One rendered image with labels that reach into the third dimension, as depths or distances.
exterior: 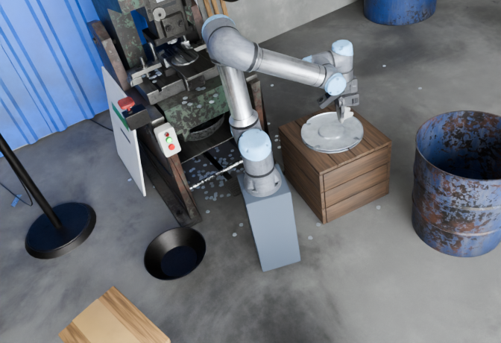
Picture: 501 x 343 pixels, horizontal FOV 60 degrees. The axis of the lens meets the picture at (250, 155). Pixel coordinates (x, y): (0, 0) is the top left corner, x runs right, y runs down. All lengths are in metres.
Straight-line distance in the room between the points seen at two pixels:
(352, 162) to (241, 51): 0.84
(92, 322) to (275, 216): 0.77
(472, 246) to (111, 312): 1.44
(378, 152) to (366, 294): 0.62
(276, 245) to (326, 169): 0.39
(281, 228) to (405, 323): 0.60
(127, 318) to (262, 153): 0.75
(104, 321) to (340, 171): 1.12
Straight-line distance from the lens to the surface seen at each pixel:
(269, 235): 1.84
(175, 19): 1.96
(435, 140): 2.07
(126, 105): 1.84
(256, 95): 2.06
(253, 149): 1.56
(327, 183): 1.96
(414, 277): 2.00
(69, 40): 3.17
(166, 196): 2.44
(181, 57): 2.03
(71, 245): 2.46
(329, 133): 2.07
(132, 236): 2.36
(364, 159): 2.01
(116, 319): 1.68
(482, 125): 2.08
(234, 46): 1.37
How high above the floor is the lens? 1.65
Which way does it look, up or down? 40 degrees down
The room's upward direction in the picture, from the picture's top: 12 degrees counter-clockwise
